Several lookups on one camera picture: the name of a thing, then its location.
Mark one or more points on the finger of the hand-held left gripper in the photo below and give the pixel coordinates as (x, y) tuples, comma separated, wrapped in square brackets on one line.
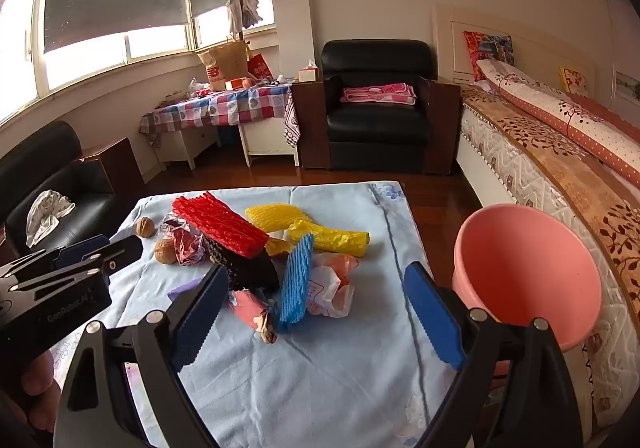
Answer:
[(122, 252), (80, 250)]

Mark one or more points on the brown walnut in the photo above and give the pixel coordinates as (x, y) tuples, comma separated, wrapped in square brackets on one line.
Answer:
[(164, 252), (145, 228)]

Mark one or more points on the clear plastic bag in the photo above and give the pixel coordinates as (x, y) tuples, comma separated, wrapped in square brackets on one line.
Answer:
[(197, 86)]

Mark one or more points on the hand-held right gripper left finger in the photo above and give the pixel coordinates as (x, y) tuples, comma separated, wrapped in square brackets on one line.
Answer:
[(192, 328)]

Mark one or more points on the blue foam fruit net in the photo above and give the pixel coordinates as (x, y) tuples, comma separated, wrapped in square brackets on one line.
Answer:
[(295, 288)]

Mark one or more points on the yellow sponge cloth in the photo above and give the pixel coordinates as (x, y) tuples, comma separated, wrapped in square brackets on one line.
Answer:
[(275, 217)]

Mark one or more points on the orange box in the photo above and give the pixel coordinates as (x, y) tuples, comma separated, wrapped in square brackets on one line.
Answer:
[(233, 84)]

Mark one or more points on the person's left hand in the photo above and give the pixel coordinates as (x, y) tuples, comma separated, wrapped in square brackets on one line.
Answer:
[(37, 378)]

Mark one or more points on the red foam fruit net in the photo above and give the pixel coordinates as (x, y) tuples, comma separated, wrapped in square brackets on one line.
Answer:
[(220, 223)]

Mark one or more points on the white bed with mattress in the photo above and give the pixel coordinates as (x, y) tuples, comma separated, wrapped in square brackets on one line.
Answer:
[(480, 137)]

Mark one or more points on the light blue floral tablecloth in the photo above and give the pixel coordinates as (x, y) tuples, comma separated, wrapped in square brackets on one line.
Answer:
[(325, 378)]

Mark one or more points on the pink folded blanket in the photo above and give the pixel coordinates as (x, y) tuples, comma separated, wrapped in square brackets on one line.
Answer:
[(377, 93)]

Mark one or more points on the purple wrapper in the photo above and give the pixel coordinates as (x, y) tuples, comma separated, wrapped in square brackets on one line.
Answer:
[(182, 289)]

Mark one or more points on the white printed snack wrapper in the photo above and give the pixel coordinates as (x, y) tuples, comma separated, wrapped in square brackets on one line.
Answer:
[(325, 293)]

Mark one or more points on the black leather sofa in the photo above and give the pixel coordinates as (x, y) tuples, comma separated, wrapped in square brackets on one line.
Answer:
[(75, 198)]

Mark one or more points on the wooden coat rack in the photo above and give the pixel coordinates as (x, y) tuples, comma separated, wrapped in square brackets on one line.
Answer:
[(242, 30)]

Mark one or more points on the white hanging clothes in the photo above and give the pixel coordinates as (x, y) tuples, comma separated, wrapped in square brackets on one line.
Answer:
[(245, 7)]

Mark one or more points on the pink plastic bucket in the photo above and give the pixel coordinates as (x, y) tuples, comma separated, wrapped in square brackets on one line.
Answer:
[(525, 258)]

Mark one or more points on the black leather armchair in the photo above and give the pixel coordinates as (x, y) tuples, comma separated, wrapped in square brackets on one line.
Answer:
[(375, 127)]

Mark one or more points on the white crumpled cloth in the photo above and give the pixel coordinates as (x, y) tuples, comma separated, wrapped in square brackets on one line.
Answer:
[(47, 213)]

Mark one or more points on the brown leaf-pattern bed runner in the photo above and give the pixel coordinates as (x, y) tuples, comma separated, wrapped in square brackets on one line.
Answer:
[(575, 177)]

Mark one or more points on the white wardrobe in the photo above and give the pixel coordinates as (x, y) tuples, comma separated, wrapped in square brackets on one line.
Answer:
[(627, 82)]

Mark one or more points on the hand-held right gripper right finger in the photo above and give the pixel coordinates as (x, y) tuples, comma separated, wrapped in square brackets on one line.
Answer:
[(435, 323)]

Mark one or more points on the red and white wrapper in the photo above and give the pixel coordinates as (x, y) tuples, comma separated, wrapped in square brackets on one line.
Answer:
[(187, 248)]

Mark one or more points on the pink printed snack wrapper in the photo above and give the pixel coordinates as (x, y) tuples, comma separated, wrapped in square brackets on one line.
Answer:
[(247, 310)]

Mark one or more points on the bay window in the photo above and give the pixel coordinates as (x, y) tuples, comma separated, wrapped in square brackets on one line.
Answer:
[(150, 40)]

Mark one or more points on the yellow cushion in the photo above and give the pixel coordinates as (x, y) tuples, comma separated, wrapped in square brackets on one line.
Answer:
[(572, 80)]

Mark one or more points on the colourful printed pillow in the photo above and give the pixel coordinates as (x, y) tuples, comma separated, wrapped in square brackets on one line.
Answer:
[(487, 47)]

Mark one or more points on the white floral quilt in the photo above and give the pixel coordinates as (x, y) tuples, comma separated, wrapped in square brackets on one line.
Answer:
[(550, 107)]

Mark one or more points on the white side cabinet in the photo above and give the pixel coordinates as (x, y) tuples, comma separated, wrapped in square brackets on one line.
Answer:
[(265, 137)]

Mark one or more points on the black foam fruit net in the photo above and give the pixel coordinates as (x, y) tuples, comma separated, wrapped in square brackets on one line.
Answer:
[(250, 273)]

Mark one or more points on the yellow plastic bag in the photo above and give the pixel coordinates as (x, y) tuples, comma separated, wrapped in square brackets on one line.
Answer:
[(335, 240)]

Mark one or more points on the checked tablecloth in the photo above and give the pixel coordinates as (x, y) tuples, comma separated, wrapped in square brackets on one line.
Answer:
[(225, 102)]

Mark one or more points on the red paper bag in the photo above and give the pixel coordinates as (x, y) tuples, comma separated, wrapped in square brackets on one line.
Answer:
[(259, 67)]

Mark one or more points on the tissue box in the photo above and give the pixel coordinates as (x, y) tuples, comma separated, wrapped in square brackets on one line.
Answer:
[(307, 74)]

